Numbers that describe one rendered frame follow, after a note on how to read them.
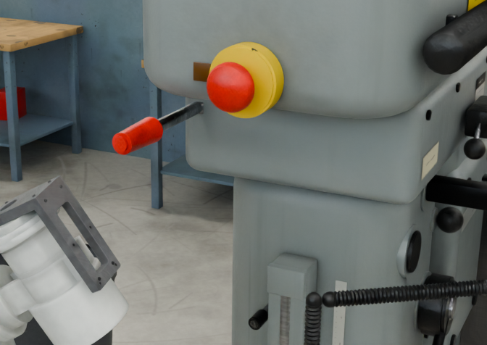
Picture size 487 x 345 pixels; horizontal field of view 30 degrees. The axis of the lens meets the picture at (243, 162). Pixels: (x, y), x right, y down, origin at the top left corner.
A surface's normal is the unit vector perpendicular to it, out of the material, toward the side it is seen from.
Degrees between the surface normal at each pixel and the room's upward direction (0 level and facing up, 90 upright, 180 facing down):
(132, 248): 0
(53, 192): 60
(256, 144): 90
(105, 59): 90
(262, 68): 90
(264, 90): 90
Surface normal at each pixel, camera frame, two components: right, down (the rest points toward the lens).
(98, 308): 0.60, -0.14
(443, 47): -0.43, 0.28
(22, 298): -0.06, 0.31
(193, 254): 0.01, -0.95
